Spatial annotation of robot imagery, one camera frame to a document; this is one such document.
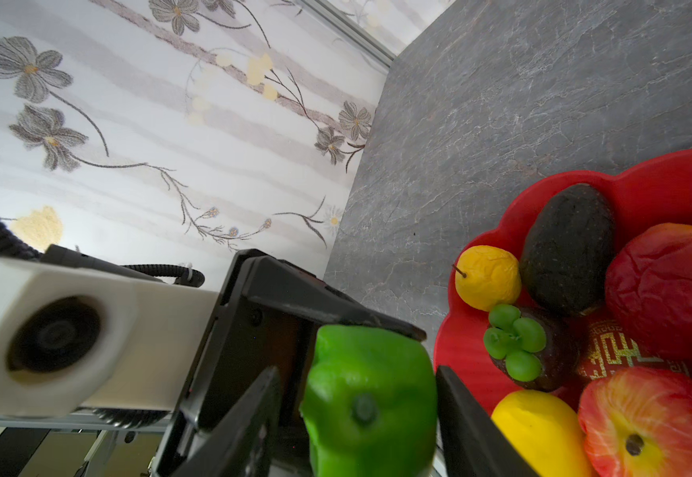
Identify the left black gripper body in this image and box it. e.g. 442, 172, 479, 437
153, 250, 427, 476

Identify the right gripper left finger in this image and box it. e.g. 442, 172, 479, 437
172, 367, 282, 477

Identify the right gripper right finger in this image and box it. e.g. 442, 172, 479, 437
435, 366, 538, 477

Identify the yellow lemon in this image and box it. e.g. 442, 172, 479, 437
491, 390, 595, 477

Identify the green lime fruit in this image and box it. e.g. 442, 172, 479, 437
300, 325, 437, 476

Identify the red apple fruit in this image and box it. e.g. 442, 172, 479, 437
578, 368, 692, 476

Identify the dark avocado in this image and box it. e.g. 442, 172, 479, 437
520, 184, 615, 317

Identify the dark red pomegranate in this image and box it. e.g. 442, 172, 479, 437
605, 223, 692, 361

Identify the red flower-shaped fruit bowl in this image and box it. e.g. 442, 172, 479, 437
433, 149, 692, 415

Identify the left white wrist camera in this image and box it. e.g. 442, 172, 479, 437
0, 258, 219, 419

